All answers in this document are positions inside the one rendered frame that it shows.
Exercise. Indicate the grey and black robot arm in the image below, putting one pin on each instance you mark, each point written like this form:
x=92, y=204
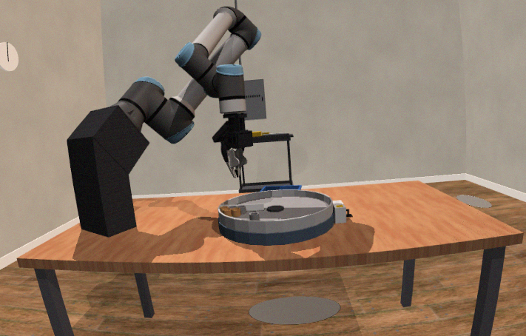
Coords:
x=144, y=101

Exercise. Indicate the round grey turntable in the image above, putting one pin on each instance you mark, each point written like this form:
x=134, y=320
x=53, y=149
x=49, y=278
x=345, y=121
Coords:
x=306, y=216

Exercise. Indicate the blue crate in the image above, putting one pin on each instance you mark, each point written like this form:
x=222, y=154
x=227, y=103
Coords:
x=281, y=187

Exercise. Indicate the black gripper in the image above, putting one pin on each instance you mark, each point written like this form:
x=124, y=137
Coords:
x=231, y=157

